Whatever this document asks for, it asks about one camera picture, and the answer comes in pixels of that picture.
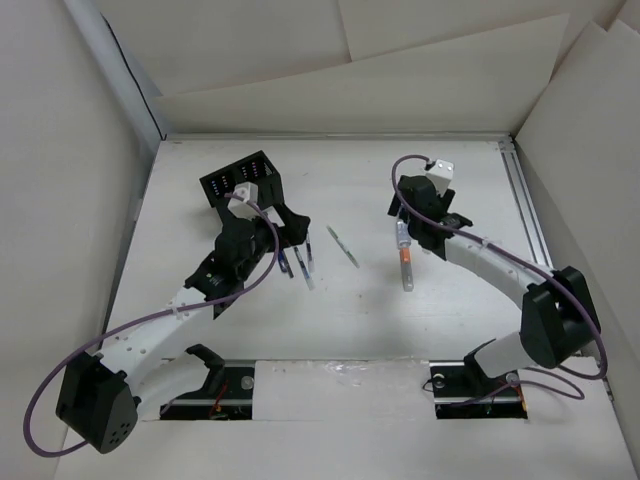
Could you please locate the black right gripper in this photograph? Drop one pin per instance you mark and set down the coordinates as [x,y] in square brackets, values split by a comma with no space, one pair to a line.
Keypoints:
[447,200]

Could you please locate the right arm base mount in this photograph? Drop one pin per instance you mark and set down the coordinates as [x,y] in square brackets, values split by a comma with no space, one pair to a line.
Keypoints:
[459,393]

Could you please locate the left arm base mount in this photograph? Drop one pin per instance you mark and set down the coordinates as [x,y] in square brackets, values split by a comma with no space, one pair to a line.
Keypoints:
[225,396]

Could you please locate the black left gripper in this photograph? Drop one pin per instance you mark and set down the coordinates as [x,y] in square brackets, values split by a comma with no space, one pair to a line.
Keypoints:
[293,228]

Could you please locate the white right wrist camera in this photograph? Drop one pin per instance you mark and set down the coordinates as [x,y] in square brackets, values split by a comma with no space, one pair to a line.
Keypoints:
[440,173]

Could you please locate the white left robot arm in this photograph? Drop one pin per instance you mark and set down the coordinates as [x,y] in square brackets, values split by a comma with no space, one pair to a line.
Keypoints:
[157,358]

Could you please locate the dark blue clip pen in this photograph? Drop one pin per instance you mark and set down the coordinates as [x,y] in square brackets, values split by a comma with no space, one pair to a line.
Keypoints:
[284,263]

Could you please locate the clear blue spray bottle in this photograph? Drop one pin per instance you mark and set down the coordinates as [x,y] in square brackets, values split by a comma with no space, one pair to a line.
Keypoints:
[403,239]

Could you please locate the green thin pen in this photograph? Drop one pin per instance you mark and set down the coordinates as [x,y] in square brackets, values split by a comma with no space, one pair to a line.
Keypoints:
[344,248]

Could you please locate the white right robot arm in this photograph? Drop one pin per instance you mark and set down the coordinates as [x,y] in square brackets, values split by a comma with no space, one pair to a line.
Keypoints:
[558,316]

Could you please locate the aluminium rail back edge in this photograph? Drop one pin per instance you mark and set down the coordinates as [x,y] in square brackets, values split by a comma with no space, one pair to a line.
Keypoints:
[450,135]

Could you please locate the black slotted organizer box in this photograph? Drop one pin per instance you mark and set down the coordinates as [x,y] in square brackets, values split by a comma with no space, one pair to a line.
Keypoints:
[255,170]

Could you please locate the aluminium rail right side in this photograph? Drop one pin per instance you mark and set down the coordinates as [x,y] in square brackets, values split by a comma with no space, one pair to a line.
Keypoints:
[532,227]

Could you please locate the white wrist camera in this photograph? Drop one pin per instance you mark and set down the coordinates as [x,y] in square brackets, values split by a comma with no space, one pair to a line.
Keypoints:
[440,173]
[242,195]

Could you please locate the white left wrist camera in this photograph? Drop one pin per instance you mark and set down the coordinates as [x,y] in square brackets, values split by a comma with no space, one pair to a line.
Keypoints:
[242,195]

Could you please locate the blue clear gel pen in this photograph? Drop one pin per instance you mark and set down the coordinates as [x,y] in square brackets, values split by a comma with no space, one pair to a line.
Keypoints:
[305,272]

